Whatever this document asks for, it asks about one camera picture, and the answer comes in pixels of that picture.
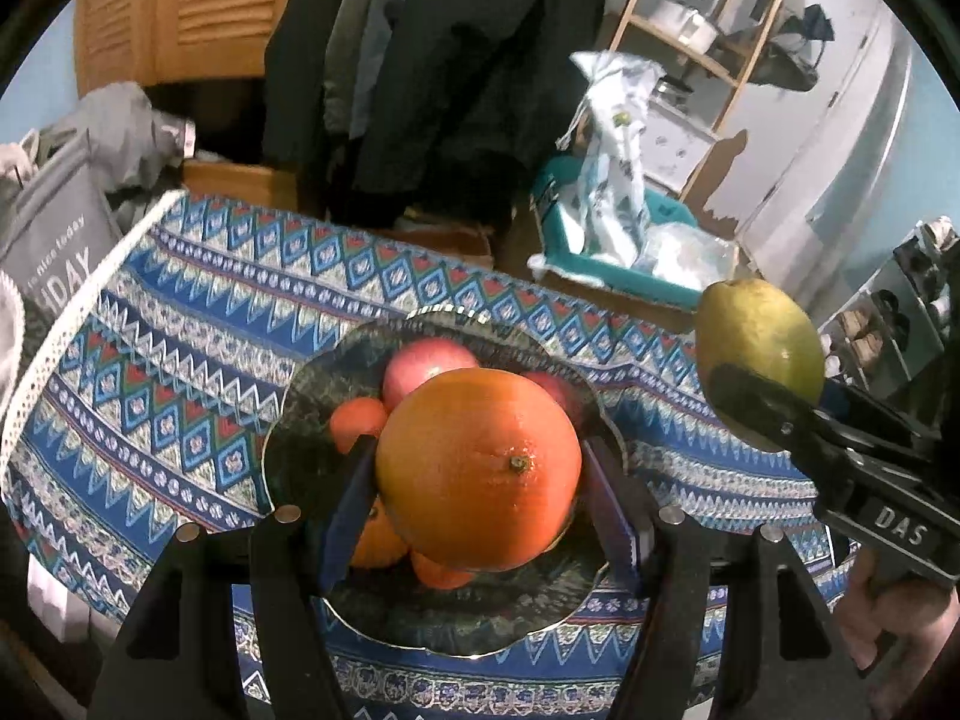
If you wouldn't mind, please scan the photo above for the yellow-green lemon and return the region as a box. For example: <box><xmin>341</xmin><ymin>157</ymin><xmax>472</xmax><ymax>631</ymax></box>
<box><xmin>695</xmin><ymin>278</ymin><xmax>825</xmax><ymax>452</ymax></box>

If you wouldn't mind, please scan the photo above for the orange-red grapefruit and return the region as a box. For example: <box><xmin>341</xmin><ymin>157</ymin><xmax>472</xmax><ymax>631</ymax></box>
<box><xmin>376</xmin><ymin>367</ymin><xmax>583</xmax><ymax>572</ymax></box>

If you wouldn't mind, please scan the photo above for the large orange fruit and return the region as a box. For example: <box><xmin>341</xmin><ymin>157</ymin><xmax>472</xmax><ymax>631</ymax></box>
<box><xmin>350</xmin><ymin>497</ymin><xmax>475</xmax><ymax>590</ymax></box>

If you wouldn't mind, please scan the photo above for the red apple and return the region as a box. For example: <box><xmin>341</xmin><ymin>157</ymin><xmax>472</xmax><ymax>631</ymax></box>
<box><xmin>524</xmin><ymin>371</ymin><xmax>584</xmax><ymax>429</ymax></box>

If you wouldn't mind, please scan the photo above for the person's right hand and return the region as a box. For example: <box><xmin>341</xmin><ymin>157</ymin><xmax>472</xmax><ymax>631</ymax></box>
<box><xmin>833</xmin><ymin>546</ymin><xmax>958</xmax><ymax>718</ymax></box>

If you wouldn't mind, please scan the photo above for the grey shoe rack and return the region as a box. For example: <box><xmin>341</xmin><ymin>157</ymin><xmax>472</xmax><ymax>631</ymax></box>
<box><xmin>820</xmin><ymin>216</ymin><xmax>958</xmax><ymax>398</ymax></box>

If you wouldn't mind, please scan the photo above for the clear plastic bag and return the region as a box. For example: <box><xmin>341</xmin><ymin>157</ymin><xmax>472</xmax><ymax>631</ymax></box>
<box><xmin>635</xmin><ymin>221</ymin><xmax>739</xmax><ymax>293</ymax></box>

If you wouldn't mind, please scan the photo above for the teal cardboard box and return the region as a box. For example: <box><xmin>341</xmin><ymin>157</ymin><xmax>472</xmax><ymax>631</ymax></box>
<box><xmin>532</xmin><ymin>156</ymin><xmax>740</xmax><ymax>310</ymax></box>

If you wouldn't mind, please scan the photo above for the blue patterned tablecloth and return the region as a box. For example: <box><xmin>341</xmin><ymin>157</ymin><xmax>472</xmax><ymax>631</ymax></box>
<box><xmin>0</xmin><ymin>190</ymin><xmax>858</xmax><ymax>720</ymax></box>

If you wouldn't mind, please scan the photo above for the small orange tangerine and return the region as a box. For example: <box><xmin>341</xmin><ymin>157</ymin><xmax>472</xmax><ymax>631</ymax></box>
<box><xmin>329</xmin><ymin>397</ymin><xmax>387</xmax><ymax>455</ymax></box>

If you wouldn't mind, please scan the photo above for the white printed plastic bag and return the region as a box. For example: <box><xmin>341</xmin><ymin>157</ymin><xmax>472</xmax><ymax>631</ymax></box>
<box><xmin>560</xmin><ymin>50</ymin><xmax>665</xmax><ymax>268</ymax></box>

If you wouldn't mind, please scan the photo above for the white storage box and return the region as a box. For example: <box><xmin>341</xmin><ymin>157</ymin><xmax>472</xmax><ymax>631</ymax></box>
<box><xmin>641</xmin><ymin>99</ymin><xmax>718</xmax><ymax>193</ymax></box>

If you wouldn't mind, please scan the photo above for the pink apple in plate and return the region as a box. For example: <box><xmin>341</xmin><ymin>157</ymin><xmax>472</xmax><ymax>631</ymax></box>
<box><xmin>381</xmin><ymin>338</ymin><xmax>478</xmax><ymax>411</ymax></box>

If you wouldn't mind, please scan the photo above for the dark folded umbrella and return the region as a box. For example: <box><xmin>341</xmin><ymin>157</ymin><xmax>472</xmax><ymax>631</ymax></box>
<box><xmin>750</xmin><ymin>4</ymin><xmax>835</xmax><ymax>93</ymax></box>

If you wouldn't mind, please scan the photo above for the white rice cooker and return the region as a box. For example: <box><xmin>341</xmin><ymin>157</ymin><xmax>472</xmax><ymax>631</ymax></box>
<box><xmin>649</xmin><ymin>0</ymin><xmax>719</xmax><ymax>54</ymax></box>

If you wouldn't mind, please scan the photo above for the wooden shelf rack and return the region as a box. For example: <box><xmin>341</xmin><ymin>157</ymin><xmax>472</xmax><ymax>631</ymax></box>
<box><xmin>599</xmin><ymin>0</ymin><xmax>784</xmax><ymax>199</ymax></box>

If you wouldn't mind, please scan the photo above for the grey tote bag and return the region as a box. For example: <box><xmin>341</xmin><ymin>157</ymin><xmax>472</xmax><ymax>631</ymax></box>
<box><xmin>2</xmin><ymin>132</ymin><xmax>122</xmax><ymax>319</ymax></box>

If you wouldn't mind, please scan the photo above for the black hanging jacket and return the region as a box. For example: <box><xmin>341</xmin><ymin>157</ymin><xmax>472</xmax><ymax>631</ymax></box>
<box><xmin>263</xmin><ymin>0</ymin><xmax>605</xmax><ymax>231</ymax></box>

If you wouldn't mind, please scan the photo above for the grey clothes pile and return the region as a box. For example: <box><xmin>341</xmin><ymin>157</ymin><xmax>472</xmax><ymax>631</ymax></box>
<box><xmin>2</xmin><ymin>82</ymin><xmax>197</xmax><ymax>232</ymax></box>

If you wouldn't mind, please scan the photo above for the wooden louvered cabinet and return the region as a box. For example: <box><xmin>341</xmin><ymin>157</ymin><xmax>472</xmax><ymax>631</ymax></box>
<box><xmin>73</xmin><ymin>0</ymin><xmax>288</xmax><ymax>94</ymax></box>

